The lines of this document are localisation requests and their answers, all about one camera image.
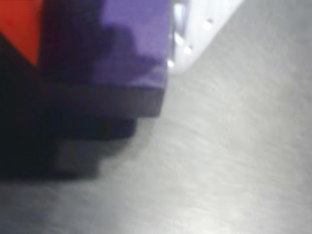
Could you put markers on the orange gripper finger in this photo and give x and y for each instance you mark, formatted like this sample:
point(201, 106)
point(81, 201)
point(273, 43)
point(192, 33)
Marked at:
point(22, 26)

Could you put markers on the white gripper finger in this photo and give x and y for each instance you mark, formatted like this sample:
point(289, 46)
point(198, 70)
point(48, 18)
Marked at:
point(200, 29)

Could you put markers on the purple wooden cube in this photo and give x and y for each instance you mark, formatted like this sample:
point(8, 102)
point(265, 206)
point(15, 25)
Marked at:
point(136, 36)

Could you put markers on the black felt mat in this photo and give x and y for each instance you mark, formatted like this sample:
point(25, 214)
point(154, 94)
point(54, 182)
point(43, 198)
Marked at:
point(231, 146)

